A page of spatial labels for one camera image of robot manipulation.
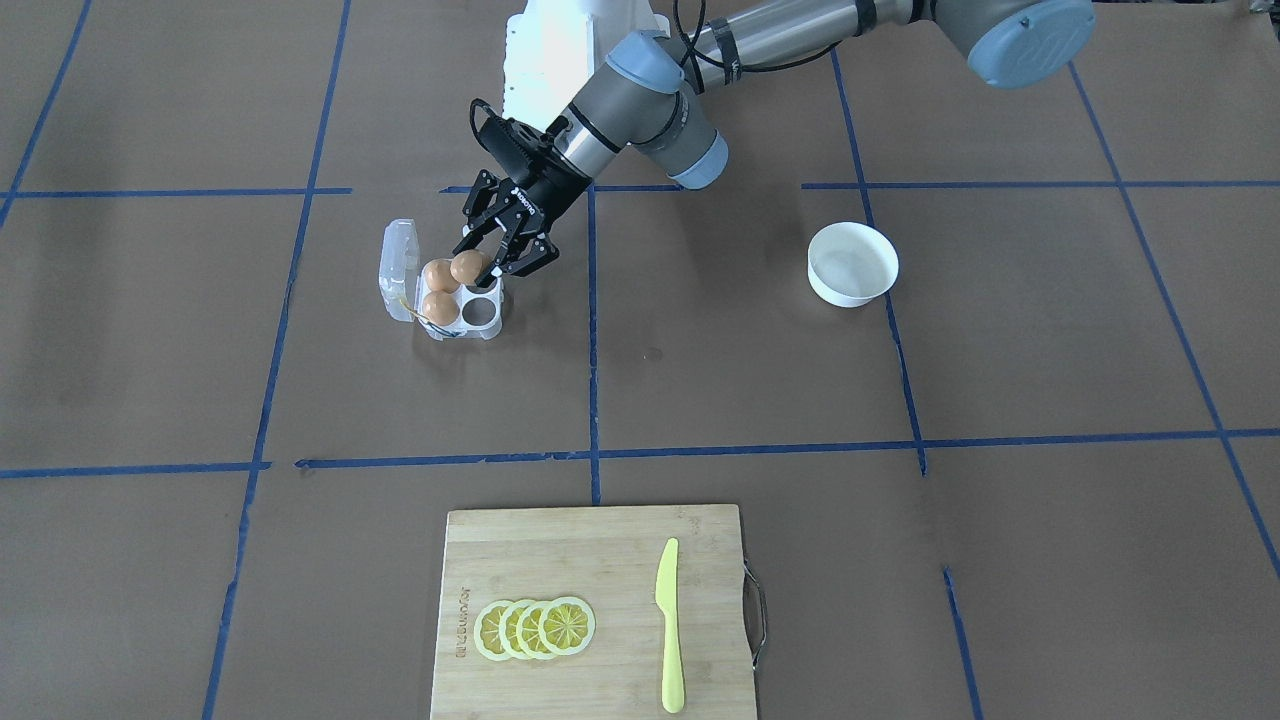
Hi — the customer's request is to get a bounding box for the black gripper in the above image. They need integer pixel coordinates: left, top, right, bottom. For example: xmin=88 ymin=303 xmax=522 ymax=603
xmin=454 ymin=150 xmax=593 ymax=290

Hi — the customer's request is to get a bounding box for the brown egg from bowl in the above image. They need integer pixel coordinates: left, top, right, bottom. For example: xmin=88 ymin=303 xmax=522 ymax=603
xmin=451 ymin=249 xmax=492 ymax=286

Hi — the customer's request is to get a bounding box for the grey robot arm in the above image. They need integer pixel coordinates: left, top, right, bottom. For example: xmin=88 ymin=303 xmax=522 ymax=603
xmin=454 ymin=1 xmax=1096 ymax=288

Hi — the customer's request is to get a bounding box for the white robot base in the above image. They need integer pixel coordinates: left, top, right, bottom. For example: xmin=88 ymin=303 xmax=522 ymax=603
xmin=502 ymin=1 xmax=671 ymax=129

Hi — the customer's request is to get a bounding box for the brown egg far slot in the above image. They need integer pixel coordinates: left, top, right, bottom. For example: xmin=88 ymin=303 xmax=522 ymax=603
xmin=420 ymin=258 xmax=460 ymax=293

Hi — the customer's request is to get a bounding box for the brown egg slot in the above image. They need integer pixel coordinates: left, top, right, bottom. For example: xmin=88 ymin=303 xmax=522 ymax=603
xmin=420 ymin=292 xmax=461 ymax=327
xmin=420 ymin=258 xmax=460 ymax=293

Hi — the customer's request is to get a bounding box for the clear plastic egg box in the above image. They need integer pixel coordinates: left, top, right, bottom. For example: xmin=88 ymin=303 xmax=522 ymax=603
xmin=378 ymin=219 xmax=504 ymax=341

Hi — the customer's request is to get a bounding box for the brown egg near slot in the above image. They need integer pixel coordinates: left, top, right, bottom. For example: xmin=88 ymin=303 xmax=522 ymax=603
xmin=420 ymin=292 xmax=461 ymax=327

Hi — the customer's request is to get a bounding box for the wooden cutting board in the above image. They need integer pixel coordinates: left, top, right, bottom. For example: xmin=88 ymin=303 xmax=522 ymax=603
xmin=429 ymin=503 xmax=758 ymax=719

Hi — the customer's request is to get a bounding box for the white round bowl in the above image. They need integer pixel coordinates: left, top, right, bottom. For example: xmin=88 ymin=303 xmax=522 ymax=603
xmin=806 ymin=222 xmax=900 ymax=309

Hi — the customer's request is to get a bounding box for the lemon slice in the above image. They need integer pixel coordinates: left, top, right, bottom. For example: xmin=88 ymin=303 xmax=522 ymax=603
xmin=498 ymin=600 xmax=534 ymax=661
xmin=474 ymin=600 xmax=513 ymax=662
xmin=515 ymin=600 xmax=561 ymax=661
xmin=541 ymin=596 xmax=596 ymax=657

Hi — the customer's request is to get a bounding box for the yellow plastic knife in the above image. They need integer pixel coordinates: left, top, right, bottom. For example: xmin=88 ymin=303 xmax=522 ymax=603
xmin=654 ymin=537 xmax=686 ymax=714

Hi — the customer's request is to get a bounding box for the brown paper table cover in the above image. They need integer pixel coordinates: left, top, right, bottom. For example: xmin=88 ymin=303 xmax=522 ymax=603
xmin=3 ymin=1 xmax=1277 ymax=719

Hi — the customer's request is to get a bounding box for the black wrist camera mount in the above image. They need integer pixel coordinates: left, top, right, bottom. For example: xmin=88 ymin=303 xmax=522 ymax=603
xmin=468 ymin=97 xmax=554 ymax=188

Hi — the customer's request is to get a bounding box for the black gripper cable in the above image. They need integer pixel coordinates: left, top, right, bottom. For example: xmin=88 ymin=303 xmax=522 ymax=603
xmin=669 ymin=0 xmax=841 ymax=76

